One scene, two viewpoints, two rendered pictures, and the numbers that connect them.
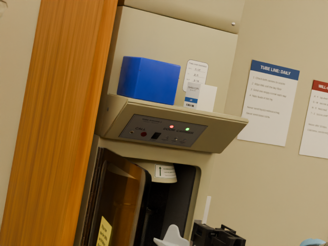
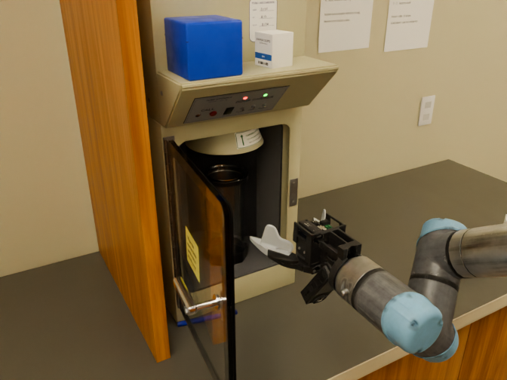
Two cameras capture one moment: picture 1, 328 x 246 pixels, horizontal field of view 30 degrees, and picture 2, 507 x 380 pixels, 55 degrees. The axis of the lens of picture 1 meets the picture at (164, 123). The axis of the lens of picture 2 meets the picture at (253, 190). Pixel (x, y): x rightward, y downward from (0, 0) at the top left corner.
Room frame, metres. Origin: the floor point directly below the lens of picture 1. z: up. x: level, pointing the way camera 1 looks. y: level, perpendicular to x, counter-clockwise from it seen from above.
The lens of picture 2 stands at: (0.52, -0.01, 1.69)
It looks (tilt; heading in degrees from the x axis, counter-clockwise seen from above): 25 degrees down; 359
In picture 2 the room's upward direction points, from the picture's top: straight up
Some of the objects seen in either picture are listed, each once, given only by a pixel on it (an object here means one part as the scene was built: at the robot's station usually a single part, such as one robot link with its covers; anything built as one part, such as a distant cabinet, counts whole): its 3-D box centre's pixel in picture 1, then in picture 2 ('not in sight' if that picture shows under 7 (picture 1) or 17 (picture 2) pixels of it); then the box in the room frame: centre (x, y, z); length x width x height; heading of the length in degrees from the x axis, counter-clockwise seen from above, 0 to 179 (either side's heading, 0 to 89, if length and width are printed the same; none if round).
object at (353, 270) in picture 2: not in sight; (358, 282); (1.13, -0.19, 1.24); 0.08 x 0.05 x 0.08; 118
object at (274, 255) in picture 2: not in sight; (292, 256); (1.23, -0.10, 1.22); 0.09 x 0.05 x 0.02; 62
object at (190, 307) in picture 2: not in sight; (195, 293); (1.16, 0.07, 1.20); 0.10 x 0.05 x 0.03; 22
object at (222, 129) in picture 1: (175, 127); (250, 94); (1.41, -0.03, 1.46); 0.32 x 0.11 x 0.10; 118
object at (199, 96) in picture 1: (200, 96); (274, 48); (1.44, -0.07, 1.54); 0.05 x 0.05 x 0.06; 36
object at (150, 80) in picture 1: (148, 80); (203, 46); (1.37, 0.05, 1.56); 0.10 x 0.10 x 0.09; 28
